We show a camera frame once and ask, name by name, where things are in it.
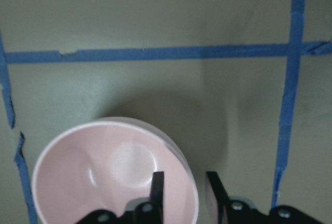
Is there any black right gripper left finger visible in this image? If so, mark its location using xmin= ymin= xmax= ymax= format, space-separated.
xmin=133 ymin=171 xmax=164 ymax=224

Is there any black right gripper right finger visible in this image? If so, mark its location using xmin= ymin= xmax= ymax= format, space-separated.
xmin=205 ymin=171 xmax=254 ymax=223

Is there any pink bowl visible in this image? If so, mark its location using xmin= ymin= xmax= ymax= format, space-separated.
xmin=32 ymin=117 xmax=199 ymax=223

